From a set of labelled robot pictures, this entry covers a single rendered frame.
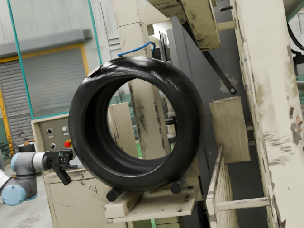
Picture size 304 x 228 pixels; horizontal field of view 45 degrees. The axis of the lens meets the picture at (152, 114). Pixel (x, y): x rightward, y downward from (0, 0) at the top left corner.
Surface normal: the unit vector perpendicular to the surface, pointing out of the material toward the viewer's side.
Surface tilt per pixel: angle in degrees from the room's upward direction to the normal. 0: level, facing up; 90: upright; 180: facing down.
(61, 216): 90
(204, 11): 162
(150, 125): 90
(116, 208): 90
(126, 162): 81
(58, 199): 90
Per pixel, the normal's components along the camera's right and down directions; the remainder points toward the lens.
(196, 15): 0.11, 0.96
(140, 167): -0.20, -0.08
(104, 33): -0.02, 0.07
